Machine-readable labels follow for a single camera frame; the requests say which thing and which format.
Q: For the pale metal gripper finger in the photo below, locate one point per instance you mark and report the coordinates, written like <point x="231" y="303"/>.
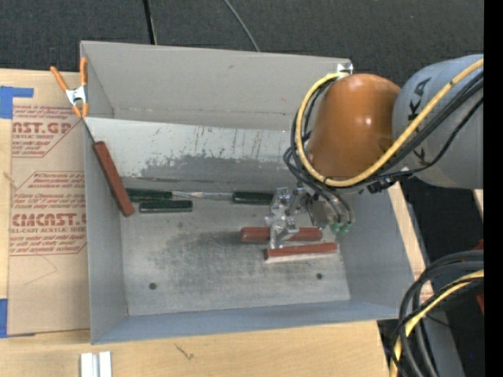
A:
<point x="283" y="202"/>
<point x="283" y="234"/>

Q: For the red-brown flat block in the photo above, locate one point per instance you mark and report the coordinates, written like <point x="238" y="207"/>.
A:
<point x="306" y="249"/>
<point x="114" y="179"/>
<point x="255" y="234"/>

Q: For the dark green flat block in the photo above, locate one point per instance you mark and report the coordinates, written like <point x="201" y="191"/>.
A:
<point x="149" y="195"/>
<point x="166" y="206"/>
<point x="252" y="198"/>

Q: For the grey metal bin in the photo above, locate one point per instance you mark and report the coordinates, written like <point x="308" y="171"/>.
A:
<point x="220" y="265"/>

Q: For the brown cardboard board red print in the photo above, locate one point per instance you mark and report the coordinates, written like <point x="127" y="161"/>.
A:
<point x="47" y="281"/>

